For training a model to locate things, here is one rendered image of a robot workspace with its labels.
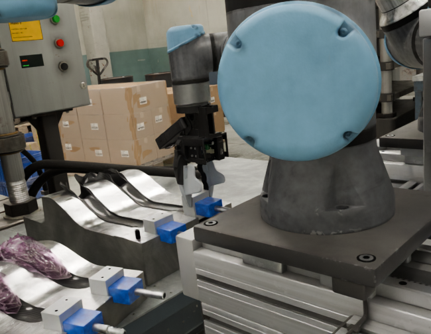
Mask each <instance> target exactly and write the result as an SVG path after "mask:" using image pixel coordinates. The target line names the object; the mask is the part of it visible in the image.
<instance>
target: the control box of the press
mask: <svg viewBox="0 0 431 334"><path fill-rule="evenodd" d="M57 5H58V11H57V13H56V14H55V15H54V16H53V17H51V18H49V19H43V20H39V21H28V22H20V23H0V48H1V49H5V50H6V51H7V54H8V57H9V63H10V65H8V67H7V68H5V69H4V70H3V73H4V77H5V83H6V87H7V93H8V96H9V102H10V106H11V112H12V115H13V121H14V122H15V119H19V118H20V119H24V118H25V119H26V120H27V121H28V122H29V123H30V124H31V125H32V126H33V127H34V128H35V129H36V131H37V135H38V141H39V145H40V151H41V154H42V159H43V160H65V159H64V153H63V149H62V142H61V138H60V131H59V128H58V124H59V122H60V119H61V116H62V114H63V112H65V113H69V111H72V110H73V108H76V107H82V106H86V105H89V104H90V97H89V93H88V85H87V81H86V73H85V70H84V62H83V58H82V50H81V46H80V38H79V34H78V27H77V22H76V15H75V10H74V4H67V3H57ZM60 182H62V183H63V184H64V185H65V186H66V182H67V185H68V189H69V190H70V185H69V181H68V174H67V173H64V174H59V175H57V176H54V177H52V178H51V179H49V180H48V181H47V183H45V184H44V185H43V186H42V188H43V190H42V191H40V192H41V194H42V195H48V194H53V193H55V192H59V191H61V190H64V188H63V187H61V186H60Z"/></svg>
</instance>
